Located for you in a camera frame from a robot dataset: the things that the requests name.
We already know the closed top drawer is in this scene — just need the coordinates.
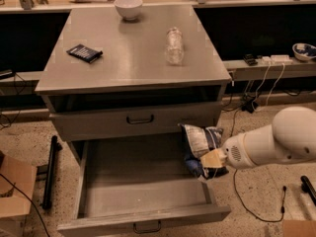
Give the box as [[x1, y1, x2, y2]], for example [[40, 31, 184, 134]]
[[50, 102, 220, 141]]

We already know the black pole on floor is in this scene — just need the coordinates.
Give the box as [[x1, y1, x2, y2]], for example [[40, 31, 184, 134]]
[[42, 135, 62, 210]]

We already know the open middle drawer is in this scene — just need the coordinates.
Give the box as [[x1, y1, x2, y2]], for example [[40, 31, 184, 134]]
[[58, 133, 230, 237]]

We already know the black cable over box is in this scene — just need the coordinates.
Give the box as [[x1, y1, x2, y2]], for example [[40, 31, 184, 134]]
[[0, 172, 52, 237]]

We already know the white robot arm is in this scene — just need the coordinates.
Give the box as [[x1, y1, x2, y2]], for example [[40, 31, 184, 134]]
[[200, 107, 316, 169]]

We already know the white bowl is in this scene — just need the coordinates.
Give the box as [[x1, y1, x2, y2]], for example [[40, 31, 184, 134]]
[[115, 0, 143, 21]]

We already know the clear plastic water bottle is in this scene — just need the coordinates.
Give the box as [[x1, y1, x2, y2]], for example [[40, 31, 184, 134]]
[[165, 27, 184, 65]]

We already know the grey drawer cabinet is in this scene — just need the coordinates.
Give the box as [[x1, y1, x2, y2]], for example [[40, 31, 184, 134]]
[[36, 4, 230, 160]]

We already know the blue patterned bowl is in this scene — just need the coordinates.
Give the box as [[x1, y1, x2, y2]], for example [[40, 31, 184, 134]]
[[292, 43, 316, 61]]

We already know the black calculator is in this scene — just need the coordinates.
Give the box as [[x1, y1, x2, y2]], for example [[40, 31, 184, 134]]
[[67, 44, 103, 63]]

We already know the cardboard box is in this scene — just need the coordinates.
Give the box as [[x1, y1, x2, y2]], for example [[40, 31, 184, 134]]
[[0, 153, 37, 237], [283, 220, 316, 237]]

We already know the blue chip bag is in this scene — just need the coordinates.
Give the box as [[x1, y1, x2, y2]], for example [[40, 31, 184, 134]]
[[180, 124, 229, 182]]

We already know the black tube right floor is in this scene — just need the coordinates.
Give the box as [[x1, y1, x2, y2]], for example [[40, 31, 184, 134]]
[[300, 176, 316, 206]]

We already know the white power strip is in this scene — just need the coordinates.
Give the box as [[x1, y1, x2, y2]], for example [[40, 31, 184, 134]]
[[262, 55, 292, 64]]

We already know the black small device on ledge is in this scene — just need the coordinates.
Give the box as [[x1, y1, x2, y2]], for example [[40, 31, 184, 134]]
[[244, 54, 258, 66]]

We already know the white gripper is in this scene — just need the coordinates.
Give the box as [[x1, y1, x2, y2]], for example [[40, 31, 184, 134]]
[[200, 133, 257, 169]]

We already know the cardboard box left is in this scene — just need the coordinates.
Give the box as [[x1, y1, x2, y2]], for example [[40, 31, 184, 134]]
[[0, 153, 37, 237]]

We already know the cardboard box bottom right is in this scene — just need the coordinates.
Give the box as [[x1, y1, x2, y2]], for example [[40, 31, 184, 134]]
[[283, 220, 316, 237]]

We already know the black floor cable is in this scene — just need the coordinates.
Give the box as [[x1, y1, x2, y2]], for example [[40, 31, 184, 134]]
[[228, 108, 288, 224]]

